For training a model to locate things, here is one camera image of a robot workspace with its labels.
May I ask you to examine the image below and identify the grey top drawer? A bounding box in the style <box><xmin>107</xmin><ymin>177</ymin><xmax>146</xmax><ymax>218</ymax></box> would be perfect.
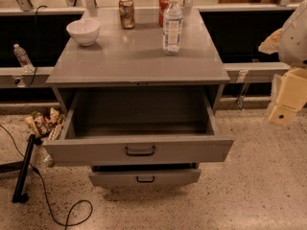
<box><xmin>44</xmin><ymin>86</ymin><xmax>233</xmax><ymax>166</ymax></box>

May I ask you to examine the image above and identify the grey drawer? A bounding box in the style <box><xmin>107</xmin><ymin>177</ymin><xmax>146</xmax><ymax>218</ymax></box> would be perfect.
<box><xmin>89</xmin><ymin>163</ymin><xmax>201</xmax><ymax>187</ymax></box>
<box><xmin>44</xmin><ymin>86</ymin><xmax>233</xmax><ymax>166</ymax></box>

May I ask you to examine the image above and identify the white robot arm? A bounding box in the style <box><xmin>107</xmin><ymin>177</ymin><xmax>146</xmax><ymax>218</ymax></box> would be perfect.
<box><xmin>258</xmin><ymin>0</ymin><xmax>307</xmax><ymax>68</ymax></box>

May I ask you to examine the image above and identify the grey metal drawer cabinet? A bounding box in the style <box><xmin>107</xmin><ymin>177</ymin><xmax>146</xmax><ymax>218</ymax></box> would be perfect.
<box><xmin>45</xmin><ymin>7</ymin><xmax>231</xmax><ymax>115</ymax></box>

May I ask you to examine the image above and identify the grey lower drawer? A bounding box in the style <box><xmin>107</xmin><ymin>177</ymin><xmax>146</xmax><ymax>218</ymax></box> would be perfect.
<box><xmin>89</xmin><ymin>163</ymin><xmax>201</xmax><ymax>187</ymax></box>

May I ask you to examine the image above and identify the clear plastic water bottle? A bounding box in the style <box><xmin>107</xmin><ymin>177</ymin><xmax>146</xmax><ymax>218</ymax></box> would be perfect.
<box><xmin>162</xmin><ymin>0</ymin><xmax>183</xmax><ymax>55</ymax></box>

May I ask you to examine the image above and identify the red soda can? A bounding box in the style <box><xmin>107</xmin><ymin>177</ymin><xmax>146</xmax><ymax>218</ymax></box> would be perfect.
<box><xmin>159</xmin><ymin>0</ymin><xmax>169</xmax><ymax>26</ymax></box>

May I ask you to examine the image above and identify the brown soda can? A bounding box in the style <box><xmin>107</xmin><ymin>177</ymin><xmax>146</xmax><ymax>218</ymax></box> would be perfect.
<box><xmin>118</xmin><ymin>0</ymin><xmax>135</xmax><ymax>29</ymax></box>

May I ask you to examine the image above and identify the white ceramic bowl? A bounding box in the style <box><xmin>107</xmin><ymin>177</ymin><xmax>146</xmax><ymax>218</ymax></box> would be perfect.
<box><xmin>66</xmin><ymin>19</ymin><xmax>100</xmax><ymax>46</ymax></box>

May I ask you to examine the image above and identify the crumpled snack bag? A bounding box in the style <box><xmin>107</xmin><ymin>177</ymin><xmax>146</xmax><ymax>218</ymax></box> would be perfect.
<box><xmin>25</xmin><ymin>107</ymin><xmax>65</xmax><ymax>140</ymax></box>

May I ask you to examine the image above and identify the small water bottle on ledge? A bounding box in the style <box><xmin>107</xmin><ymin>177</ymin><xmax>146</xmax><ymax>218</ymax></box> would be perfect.
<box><xmin>13</xmin><ymin>44</ymin><xmax>35</xmax><ymax>74</ymax></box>

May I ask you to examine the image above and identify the black metal stand leg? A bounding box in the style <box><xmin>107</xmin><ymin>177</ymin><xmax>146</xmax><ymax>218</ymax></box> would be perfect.
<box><xmin>0</xmin><ymin>134</ymin><xmax>35</xmax><ymax>203</ymax></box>

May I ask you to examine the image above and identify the black hanging cable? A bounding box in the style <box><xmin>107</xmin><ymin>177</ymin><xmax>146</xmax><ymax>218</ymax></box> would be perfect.
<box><xmin>28</xmin><ymin>5</ymin><xmax>48</xmax><ymax>87</ymax></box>

